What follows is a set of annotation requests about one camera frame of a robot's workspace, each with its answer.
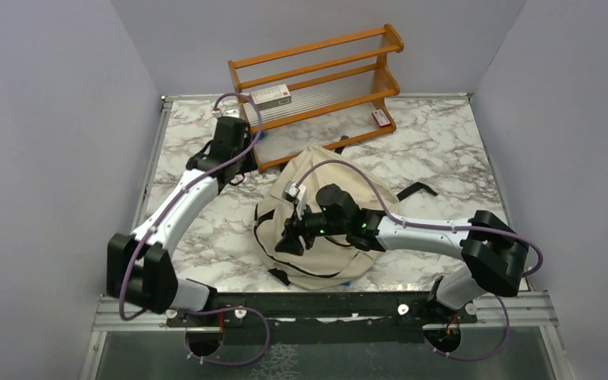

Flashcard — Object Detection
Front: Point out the beige canvas backpack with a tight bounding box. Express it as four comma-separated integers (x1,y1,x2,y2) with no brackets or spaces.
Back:
253,137,439,292

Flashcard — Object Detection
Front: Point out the small red white box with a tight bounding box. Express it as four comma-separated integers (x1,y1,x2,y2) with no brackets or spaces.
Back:
371,109,393,128

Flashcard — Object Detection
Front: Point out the white red box on shelf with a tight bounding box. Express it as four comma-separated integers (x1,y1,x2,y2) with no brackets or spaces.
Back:
249,84,291,111

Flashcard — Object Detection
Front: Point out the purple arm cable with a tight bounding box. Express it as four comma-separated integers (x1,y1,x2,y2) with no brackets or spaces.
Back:
117,93,272,368
288,158,545,364

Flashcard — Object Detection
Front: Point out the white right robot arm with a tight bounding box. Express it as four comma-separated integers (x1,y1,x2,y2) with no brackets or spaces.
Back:
275,184,529,322

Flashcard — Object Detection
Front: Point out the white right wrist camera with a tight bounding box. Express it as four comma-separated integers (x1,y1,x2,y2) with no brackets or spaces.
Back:
283,181,307,219

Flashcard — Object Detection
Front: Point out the wooden two-tier shelf rack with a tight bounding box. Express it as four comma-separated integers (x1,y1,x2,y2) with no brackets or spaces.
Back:
228,24,405,172

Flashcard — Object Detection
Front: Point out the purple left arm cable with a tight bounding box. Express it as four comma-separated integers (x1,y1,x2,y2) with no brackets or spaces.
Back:
117,93,272,368

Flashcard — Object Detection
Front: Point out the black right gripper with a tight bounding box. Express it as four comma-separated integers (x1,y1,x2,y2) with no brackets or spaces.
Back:
275,202,348,257

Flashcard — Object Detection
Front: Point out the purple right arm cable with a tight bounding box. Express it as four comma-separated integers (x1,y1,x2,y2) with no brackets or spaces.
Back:
288,158,545,364

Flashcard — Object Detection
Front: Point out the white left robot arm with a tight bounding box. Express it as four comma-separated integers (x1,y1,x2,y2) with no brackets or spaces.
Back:
106,116,252,325

